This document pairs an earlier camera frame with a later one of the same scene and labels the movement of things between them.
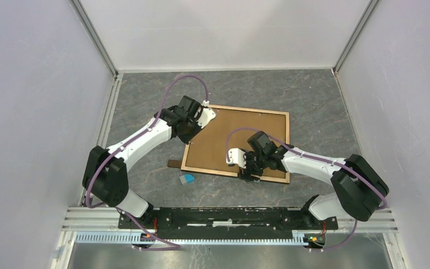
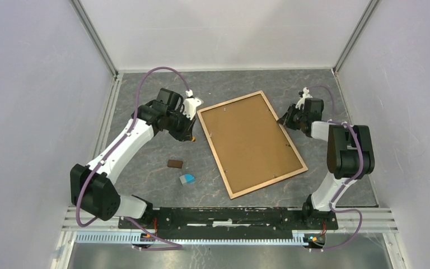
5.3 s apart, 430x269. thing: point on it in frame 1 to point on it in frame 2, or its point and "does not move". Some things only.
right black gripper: [246, 173] to [285, 119]
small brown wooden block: [174, 163] does not move
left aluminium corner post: [95, 37] does not move
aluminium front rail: [108, 219] does not move
